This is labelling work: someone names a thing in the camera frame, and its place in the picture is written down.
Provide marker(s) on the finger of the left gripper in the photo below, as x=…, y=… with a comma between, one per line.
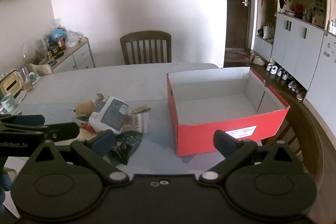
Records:
x=23, y=120
x=60, y=132

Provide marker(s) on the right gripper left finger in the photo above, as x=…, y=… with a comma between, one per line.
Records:
x=90, y=153

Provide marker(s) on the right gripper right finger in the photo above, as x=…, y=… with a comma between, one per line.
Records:
x=236, y=154

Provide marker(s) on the dark speckled pouch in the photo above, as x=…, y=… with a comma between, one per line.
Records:
x=124, y=147

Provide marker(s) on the yellow plush toy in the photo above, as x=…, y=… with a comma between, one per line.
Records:
x=85, y=109

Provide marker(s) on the white grey wipes packet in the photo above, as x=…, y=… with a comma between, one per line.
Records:
x=109, y=115

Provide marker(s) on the cotton swabs bag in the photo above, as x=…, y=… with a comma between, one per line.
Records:
x=136, y=123

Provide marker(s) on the bagged toothpicks pack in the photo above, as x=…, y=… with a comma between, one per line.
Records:
x=140, y=109

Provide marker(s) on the blue gloved left hand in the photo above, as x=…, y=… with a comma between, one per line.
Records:
x=5, y=186

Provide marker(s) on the pale green mug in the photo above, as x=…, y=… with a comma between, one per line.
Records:
x=8, y=102

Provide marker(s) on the yellow tissue box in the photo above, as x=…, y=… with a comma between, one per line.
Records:
x=11, y=83

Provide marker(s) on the red cardboard shoe box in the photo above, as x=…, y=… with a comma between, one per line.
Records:
x=235, y=100

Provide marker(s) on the brown chair beside box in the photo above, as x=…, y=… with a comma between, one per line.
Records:
x=300, y=133

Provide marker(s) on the white drawer sideboard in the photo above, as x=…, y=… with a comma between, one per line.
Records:
x=75, y=58

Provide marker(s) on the white plastic bag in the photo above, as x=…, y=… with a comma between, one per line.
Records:
x=72, y=38

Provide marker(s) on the white shoe pair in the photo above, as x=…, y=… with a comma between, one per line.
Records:
x=272, y=68

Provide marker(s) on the patterned door mat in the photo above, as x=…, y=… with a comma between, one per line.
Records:
x=237, y=55

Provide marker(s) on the brown wooden slatted chair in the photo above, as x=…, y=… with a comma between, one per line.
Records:
x=146, y=47

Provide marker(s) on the white wall cabinet unit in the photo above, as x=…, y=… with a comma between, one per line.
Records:
x=301, y=39

